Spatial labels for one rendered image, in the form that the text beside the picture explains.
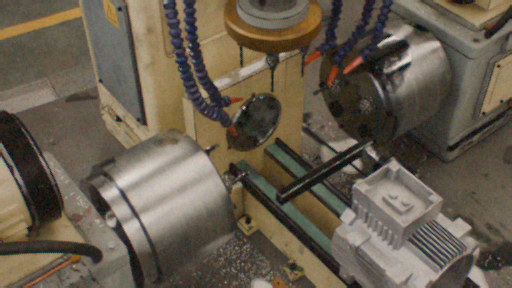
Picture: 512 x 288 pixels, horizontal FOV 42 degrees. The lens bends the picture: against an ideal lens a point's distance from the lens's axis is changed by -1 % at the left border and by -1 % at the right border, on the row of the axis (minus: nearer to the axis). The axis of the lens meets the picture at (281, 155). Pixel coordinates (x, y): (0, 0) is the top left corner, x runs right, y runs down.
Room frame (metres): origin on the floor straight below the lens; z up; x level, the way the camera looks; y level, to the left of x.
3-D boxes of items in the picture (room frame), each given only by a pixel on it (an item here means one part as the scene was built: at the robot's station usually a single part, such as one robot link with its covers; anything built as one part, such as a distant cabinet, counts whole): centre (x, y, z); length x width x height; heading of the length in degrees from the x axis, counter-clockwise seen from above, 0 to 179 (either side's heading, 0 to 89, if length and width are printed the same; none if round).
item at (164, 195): (0.77, 0.27, 1.04); 0.37 x 0.25 x 0.25; 131
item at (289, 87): (1.12, 0.10, 0.97); 0.30 x 0.11 x 0.34; 131
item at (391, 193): (0.77, -0.21, 1.11); 0.12 x 0.11 x 0.07; 41
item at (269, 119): (1.08, 0.06, 1.02); 0.15 x 0.02 x 0.15; 131
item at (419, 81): (1.22, -0.25, 1.04); 0.41 x 0.25 x 0.25; 131
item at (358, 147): (0.94, -0.09, 1.01); 0.26 x 0.04 x 0.03; 131
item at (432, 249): (0.74, -0.23, 1.02); 0.20 x 0.19 x 0.19; 41
